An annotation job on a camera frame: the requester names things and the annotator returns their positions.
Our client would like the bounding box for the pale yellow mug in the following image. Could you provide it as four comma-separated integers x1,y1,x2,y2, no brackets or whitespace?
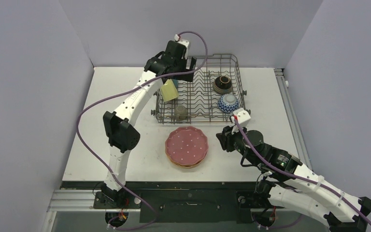
160,79,179,102

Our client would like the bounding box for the grey wire dish rack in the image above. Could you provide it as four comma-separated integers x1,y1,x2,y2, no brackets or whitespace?
151,54,247,124

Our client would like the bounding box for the black patterned bowl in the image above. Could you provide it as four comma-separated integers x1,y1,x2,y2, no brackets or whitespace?
213,76,232,95

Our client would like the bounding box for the red patterned bowl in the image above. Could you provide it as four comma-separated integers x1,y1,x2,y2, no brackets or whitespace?
217,94,239,114

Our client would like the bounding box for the small grey cup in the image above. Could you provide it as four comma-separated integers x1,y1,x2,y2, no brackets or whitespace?
174,105,188,121

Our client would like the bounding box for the pink dotted plate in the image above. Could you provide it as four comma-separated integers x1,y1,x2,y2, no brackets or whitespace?
165,126,209,160

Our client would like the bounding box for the blue floral mug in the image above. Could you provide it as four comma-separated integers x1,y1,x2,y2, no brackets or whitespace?
172,79,178,89

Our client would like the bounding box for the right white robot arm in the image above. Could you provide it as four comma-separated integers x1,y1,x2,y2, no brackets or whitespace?
216,126,371,232

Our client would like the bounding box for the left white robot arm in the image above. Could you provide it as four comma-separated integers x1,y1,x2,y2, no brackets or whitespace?
100,39,197,208

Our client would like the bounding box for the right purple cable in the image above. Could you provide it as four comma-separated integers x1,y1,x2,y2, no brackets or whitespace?
231,115,371,232

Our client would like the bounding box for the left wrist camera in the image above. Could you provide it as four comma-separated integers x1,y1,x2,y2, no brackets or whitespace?
174,34,190,52

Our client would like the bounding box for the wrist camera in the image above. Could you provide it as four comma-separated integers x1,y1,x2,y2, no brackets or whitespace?
174,34,190,52
230,108,251,127

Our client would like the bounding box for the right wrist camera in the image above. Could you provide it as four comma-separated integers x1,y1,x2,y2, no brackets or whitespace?
230,108,251,127

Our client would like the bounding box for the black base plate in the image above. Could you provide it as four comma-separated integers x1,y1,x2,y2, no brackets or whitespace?
61,181,274,225

